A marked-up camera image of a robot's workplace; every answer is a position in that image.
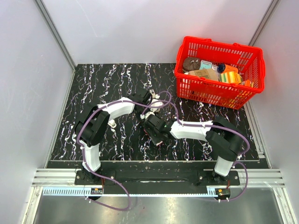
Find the brown cardboard box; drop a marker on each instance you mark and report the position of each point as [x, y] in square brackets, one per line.
[209, 74]

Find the orange snack packet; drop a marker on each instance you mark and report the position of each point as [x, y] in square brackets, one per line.
[247, 83]

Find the red plastic basket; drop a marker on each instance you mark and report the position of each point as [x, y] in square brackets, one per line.
[248, 60]

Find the teal white card box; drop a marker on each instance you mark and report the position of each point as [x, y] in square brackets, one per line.
[205, 65]

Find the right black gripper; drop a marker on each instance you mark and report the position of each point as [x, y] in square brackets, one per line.
[147, 129]

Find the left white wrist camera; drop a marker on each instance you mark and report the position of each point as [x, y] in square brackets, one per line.
[155, 106]

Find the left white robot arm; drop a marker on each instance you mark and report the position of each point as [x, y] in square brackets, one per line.
[92, 123]

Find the yellow green sponge pack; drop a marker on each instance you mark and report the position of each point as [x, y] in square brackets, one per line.
[230, 77]

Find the brown round object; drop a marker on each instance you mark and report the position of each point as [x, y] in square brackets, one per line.
[191, 63]

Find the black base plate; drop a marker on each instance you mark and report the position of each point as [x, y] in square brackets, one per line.
[198, 173]

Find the staple box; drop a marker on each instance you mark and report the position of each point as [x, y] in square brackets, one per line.
[156, 139]

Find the black grey stapler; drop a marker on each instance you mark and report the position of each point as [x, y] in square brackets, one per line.
[153, 93]

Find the aluminium rail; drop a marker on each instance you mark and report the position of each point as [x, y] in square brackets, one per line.
[56, 182]

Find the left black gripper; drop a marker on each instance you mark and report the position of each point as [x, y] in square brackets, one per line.
[147, 108]

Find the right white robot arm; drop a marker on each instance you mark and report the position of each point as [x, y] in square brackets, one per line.
[224, 138]

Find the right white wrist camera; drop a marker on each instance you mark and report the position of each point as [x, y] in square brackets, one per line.
[146, 115]

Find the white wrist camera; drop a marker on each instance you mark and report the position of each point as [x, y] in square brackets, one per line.
[146, 115]
[155, 106]

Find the orange bottle blue cap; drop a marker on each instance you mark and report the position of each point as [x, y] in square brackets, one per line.
[222, 68]

